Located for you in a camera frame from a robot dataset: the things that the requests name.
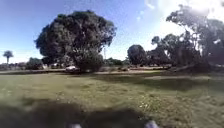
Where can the thin pole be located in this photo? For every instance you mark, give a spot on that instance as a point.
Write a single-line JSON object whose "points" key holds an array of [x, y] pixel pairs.
{"points": [[104, 54]]}

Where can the small round tree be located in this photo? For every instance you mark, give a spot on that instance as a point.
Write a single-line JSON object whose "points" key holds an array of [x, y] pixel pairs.
{"points": [[136, 54]]}

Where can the green grass field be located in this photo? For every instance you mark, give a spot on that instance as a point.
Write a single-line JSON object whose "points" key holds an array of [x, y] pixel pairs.
{"points": [[110, 96]]}

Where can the white car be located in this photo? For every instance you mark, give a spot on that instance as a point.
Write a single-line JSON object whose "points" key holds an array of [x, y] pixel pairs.
{"points": [[71, 69]]}

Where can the large round dark tree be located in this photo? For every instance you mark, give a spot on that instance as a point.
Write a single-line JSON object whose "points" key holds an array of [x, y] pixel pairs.
{"points": [[75, 36]]}

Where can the robot's own part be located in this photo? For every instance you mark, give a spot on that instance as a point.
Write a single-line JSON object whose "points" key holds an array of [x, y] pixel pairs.
{"points": [[151, 124], [75, 126]]}

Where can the pale dirt path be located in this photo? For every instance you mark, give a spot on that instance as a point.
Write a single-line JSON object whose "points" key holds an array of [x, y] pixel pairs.
{"points": [[40, 71]]}

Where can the low dark bush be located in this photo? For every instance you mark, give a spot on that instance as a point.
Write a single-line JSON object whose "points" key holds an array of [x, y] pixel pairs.
{"points": [[34, 63]]}

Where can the group of tall trees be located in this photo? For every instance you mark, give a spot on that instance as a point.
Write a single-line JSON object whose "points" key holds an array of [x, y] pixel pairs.
{"points": [[196, 43]]}

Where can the palm tree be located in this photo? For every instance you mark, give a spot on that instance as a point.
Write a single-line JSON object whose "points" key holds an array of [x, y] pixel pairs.
{"points": [[8, 55]]}

